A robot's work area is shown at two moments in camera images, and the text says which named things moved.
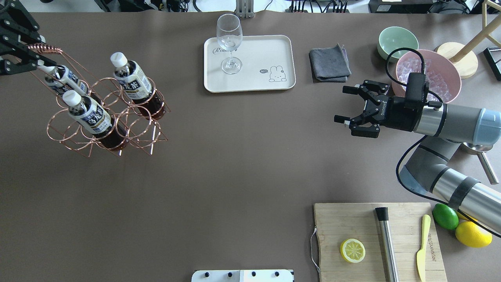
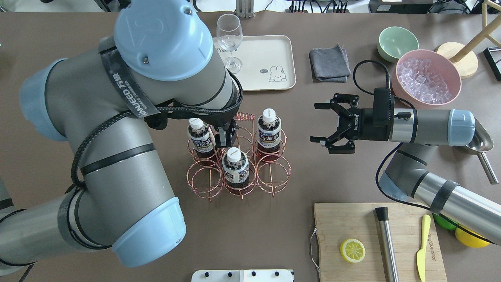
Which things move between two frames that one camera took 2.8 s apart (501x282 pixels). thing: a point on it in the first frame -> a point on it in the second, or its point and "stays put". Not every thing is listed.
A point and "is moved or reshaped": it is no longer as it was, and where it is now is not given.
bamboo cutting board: x=336 y=223 stays put
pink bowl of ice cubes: x=444 y=78 stays put
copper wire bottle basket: x=95 y=109 is moved or reshaped
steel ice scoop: x=480 y=150 stays put
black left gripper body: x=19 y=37 -> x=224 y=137
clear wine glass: x=229 y=32 stays put
